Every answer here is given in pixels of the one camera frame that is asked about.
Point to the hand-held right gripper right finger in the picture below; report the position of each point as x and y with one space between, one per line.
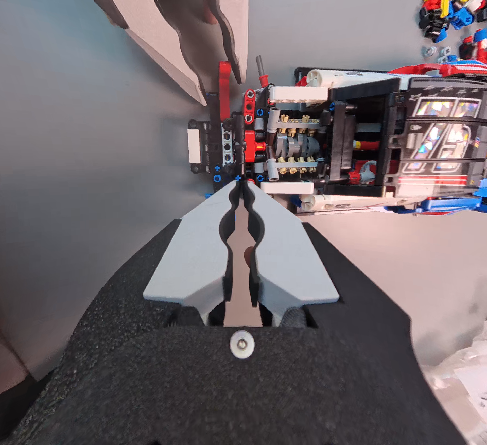
296 262

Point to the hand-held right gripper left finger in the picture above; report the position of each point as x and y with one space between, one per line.
186 262

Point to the toy brick race car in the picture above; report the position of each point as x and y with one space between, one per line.
361 129

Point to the grey desk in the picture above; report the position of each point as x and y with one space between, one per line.
76 186

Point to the person's left hand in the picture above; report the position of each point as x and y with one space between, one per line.
210 13

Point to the person's right hand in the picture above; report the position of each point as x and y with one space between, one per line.
248 256

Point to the person's beige hoodie torso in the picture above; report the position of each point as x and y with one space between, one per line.
11 361

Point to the pile of clear plastic bags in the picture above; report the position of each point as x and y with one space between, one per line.
464 384

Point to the heap of assorted loose bricks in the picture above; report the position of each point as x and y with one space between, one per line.
449 7

